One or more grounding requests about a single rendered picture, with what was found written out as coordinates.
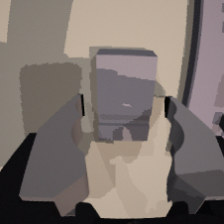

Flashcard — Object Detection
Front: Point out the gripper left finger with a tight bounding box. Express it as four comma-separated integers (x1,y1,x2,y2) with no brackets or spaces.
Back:
0,93,89,224

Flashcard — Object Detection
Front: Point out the grey fixture plate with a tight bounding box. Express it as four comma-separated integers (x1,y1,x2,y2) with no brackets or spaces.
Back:
181,0,224,138

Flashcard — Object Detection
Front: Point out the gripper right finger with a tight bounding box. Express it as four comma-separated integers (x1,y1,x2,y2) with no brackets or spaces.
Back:
165,96,224,219

